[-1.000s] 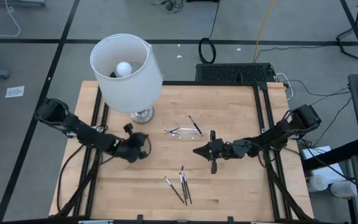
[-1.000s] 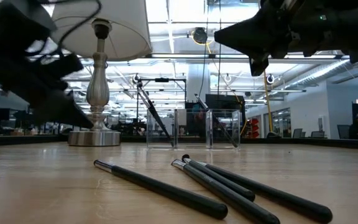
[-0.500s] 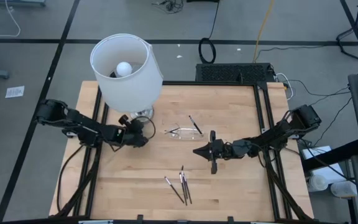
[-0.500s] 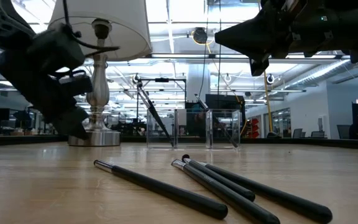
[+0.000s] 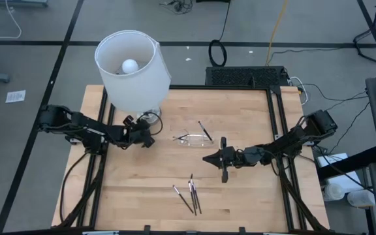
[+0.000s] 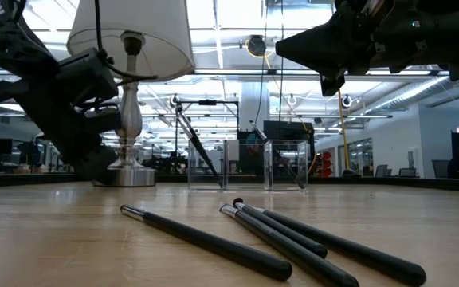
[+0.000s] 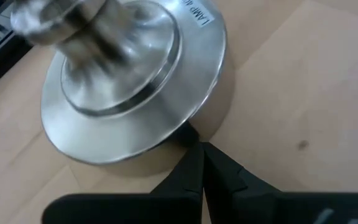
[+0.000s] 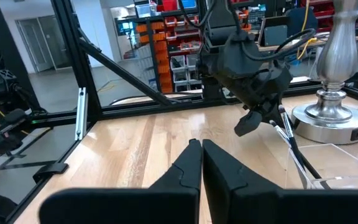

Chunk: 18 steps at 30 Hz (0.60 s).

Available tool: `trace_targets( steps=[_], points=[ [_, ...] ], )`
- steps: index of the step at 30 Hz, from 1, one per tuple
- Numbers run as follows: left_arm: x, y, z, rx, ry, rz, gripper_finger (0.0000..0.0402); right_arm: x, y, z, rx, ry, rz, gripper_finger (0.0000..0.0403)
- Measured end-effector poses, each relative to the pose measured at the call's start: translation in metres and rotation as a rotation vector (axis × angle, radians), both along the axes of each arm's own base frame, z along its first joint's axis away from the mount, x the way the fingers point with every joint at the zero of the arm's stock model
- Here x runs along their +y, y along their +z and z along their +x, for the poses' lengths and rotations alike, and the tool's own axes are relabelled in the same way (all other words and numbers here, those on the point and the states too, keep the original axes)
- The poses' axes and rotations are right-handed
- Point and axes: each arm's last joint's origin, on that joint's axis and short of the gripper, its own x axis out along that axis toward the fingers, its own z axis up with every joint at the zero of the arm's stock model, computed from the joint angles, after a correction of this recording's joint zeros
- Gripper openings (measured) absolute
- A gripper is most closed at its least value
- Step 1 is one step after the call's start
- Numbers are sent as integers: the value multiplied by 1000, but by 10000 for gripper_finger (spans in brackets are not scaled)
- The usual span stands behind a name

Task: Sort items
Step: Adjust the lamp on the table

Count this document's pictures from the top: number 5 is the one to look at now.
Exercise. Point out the white round container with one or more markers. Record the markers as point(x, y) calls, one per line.
point(361, 199)
point(335, 193)

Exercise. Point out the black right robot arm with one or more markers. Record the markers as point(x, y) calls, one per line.
point(292, 140)

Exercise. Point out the white box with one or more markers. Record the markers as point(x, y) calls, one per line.
point(352, 182)

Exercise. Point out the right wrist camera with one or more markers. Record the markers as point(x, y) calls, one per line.
point(234, 157)

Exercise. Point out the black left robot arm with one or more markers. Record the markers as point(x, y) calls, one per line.
point(87, 127)

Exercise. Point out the silver aluminium rail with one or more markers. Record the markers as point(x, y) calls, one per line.
point(276, 233)
point(101, 233)

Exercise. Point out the thin black makeup brush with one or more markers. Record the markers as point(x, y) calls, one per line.
point(192, 199)
point(183, 199)
point(196, 196)
point(182, 136)
point(205, 131)

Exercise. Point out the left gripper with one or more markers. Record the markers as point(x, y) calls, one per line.
point(132, 137)

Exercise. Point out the silver mounting plate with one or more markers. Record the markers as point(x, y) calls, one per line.
point(276, 137)

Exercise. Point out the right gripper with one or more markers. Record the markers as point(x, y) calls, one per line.
point(224, 174)

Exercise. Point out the black diagonal brace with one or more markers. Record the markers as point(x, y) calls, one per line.
point(348, 163)

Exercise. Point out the black frame bracket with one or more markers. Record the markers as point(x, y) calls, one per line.
point(147, 228)
point(241, 230)

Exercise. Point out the white shade table lamp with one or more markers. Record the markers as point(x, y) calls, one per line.
point(135, 94)

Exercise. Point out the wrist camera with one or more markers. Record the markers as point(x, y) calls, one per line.
point(129, 120)
point(234, 157)

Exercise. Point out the white paper sheet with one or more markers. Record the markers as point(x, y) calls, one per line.
point(15, 96)

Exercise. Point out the grey furniture base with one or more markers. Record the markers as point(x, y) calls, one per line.
point(18, 2)

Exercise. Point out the black aluminium frame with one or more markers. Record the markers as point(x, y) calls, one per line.
point(217, 87)

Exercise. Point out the black computer case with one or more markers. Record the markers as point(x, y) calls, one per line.
point(246, 76)

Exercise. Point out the clear acrylic organizer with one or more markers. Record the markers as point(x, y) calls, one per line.
point(194, 142)

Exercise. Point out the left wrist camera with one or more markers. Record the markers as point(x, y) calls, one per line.
point(129, 120)

